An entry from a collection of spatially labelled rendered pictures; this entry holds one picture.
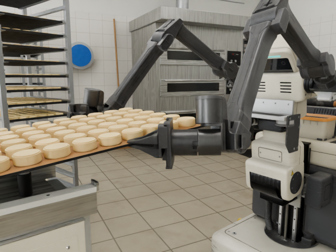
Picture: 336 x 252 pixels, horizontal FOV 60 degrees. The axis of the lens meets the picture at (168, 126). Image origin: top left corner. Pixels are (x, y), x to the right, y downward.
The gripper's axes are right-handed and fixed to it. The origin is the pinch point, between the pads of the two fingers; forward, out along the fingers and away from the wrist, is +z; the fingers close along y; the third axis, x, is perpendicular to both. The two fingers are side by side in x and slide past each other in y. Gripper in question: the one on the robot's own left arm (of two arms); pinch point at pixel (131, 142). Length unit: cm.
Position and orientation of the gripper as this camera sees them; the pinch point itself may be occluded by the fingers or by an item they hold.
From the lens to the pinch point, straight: 65.1
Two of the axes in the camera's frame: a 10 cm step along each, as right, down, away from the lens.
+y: 0.4, 9.8, 2.0
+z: -9.9, 0.2, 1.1
